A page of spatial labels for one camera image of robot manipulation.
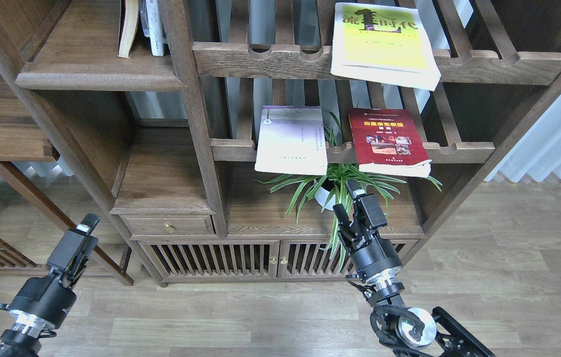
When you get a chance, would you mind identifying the dark wooden bookshelf unit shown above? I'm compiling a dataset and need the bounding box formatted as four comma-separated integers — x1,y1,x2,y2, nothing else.
0,0,561,284

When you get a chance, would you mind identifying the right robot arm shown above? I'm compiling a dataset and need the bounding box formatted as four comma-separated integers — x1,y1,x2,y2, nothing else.
334,180,493,357

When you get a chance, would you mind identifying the upright cream paged book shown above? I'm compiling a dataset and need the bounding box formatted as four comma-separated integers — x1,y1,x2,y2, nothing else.
118,0,139,58

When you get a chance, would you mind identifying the green spider plant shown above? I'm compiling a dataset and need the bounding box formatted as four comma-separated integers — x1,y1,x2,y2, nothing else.
259,111,443,272

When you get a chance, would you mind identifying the brass drawer knob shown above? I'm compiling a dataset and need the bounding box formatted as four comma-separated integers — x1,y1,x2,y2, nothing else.
163,222,175,234

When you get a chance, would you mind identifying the pale lavender cover book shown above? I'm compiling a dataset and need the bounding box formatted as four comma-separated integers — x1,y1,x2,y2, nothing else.
254,106,327,176

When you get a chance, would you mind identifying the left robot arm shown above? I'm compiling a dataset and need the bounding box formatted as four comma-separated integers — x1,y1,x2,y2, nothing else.
0,213,100,357

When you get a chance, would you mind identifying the yellow green cover book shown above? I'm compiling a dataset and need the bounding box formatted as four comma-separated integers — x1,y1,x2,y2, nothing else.
330,2,440,91

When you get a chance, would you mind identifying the upright white book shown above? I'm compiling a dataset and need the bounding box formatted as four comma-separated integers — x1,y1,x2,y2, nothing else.
139,0,168,57

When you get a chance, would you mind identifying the red cover book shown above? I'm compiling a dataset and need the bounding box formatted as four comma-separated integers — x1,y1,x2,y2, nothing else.
349,108,432,178

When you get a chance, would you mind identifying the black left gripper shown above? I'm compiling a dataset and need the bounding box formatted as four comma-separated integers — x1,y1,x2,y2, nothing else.
0,213,100,330

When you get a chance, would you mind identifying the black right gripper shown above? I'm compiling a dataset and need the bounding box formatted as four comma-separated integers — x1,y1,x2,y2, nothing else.
333,180,402,286

